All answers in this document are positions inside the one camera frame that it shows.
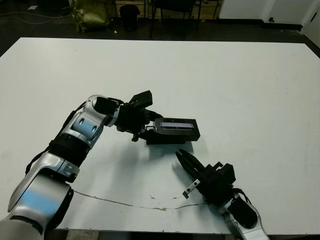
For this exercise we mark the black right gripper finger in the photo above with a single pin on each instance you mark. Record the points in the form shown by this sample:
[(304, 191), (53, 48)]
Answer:
[(193, 162), (187, 167)]

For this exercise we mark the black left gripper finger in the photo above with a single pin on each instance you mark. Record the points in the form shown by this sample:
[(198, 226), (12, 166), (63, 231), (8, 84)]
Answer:
[(153, 115), (149, 129)]

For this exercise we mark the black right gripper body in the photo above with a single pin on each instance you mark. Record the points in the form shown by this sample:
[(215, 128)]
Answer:
[(215, 187)]

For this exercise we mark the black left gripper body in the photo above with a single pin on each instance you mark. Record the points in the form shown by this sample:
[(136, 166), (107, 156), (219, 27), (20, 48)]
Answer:
[(130, 120)]

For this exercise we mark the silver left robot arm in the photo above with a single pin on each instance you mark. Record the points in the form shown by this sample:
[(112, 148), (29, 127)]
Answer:
[(37, 195)]

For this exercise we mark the black box base white insert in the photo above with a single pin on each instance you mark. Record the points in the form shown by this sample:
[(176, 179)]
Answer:
[(155, 142)]

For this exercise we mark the black trash bin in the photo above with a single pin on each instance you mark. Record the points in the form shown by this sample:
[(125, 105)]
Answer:
[(130, 17)]

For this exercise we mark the crinkled plastic bag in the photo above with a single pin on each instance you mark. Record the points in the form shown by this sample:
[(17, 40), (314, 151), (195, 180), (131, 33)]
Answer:
[(92, 15)]

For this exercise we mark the black chair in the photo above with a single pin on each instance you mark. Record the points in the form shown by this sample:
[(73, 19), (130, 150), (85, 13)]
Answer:
[(174, 5)]

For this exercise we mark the white paper sheet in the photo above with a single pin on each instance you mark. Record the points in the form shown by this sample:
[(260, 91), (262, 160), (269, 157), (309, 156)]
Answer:
[(32, 7)]

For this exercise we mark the small black round knob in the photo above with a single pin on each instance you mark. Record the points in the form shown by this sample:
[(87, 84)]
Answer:
[(271, 19)]

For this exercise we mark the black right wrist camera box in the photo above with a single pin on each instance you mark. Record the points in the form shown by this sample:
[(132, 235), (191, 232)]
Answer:
[(227, 172)]

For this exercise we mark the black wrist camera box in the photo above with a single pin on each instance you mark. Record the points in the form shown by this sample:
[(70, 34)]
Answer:
[(227, 172), (142, 98)]

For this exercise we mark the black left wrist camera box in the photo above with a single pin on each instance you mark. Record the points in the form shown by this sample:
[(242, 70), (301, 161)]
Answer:
[(142, 98)]

